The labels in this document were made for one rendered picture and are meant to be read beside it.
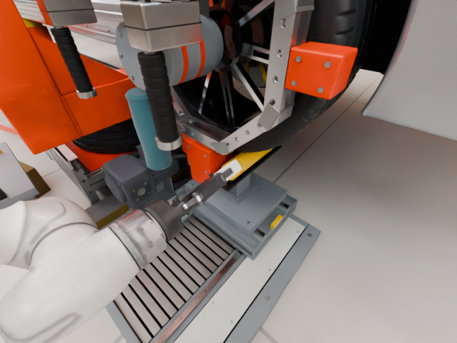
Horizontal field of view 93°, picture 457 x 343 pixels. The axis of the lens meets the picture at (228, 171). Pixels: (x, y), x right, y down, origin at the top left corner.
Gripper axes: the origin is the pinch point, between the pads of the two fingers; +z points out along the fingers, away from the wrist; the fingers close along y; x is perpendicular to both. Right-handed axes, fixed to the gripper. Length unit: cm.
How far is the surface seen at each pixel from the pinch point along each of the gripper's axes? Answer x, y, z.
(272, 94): 8.9, 14.2, 9.2
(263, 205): -25, -32, 29
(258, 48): 20.6, 10.0, 19.6
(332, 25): 13.0, 26.1, 17.4
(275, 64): 13.0, 18.0, 9.2
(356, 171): -56, -33, 114
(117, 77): 51, -42, 9
